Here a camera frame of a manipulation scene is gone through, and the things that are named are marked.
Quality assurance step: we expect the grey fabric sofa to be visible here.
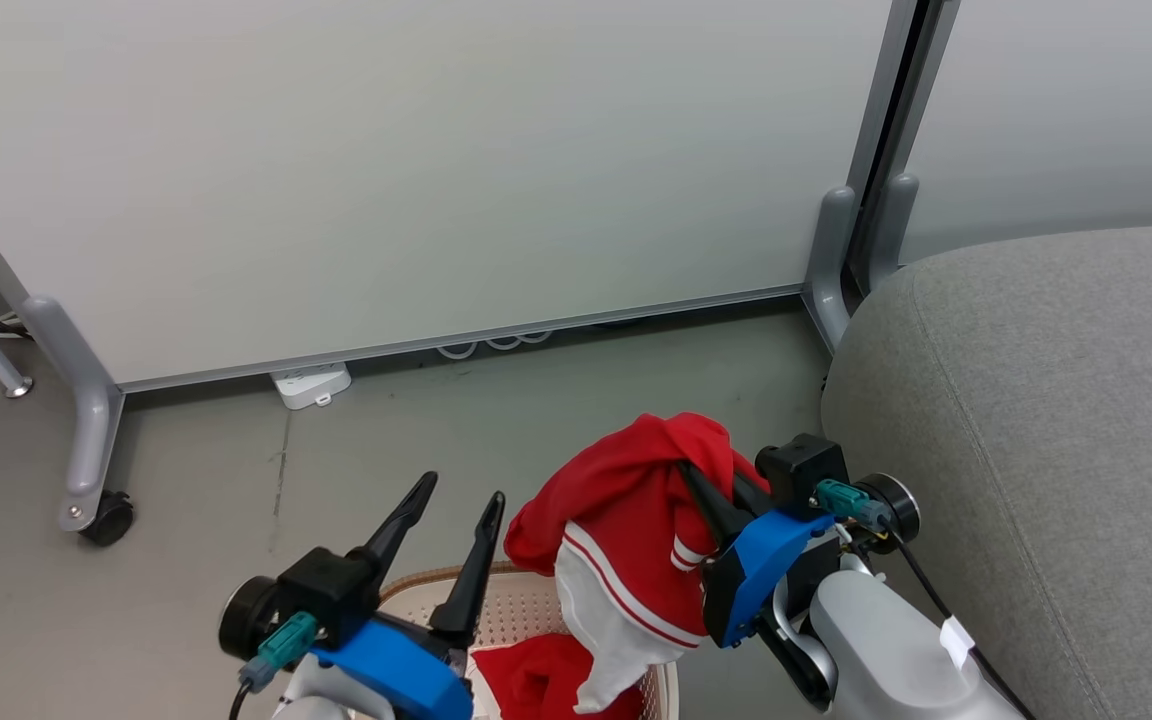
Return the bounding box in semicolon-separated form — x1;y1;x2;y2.
821;220;1152;720

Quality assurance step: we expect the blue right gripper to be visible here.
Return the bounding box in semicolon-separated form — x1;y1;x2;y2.
678;462;923;650

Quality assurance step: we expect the black caster wheel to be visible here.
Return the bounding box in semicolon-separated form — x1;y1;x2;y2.
81;490;135;547

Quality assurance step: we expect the white power strip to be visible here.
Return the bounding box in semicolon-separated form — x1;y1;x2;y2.
269;362;353;411

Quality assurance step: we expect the coiled white cable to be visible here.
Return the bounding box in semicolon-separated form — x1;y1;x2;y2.
436;330;555;361

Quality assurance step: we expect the red and white striped garment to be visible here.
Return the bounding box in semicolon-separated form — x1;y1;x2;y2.
504;412;769;715

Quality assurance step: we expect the plain red garment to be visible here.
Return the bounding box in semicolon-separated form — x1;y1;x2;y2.
471;633;647;720

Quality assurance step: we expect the wide white partition panel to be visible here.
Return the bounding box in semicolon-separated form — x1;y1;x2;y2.
0;0;922;533

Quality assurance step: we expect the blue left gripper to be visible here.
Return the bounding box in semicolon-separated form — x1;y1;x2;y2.
219;471;507;720

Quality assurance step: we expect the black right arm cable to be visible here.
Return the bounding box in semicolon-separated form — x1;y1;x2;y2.
886;530;1037;720

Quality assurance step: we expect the cream perforated laundry basket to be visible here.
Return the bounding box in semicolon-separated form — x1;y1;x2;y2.
376;563;682;720

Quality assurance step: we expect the narrow white partition panel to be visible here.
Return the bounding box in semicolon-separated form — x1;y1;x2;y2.
866;0;1152;296

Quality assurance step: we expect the white cable tag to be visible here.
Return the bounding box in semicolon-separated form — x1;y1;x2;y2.
939;617;977;671

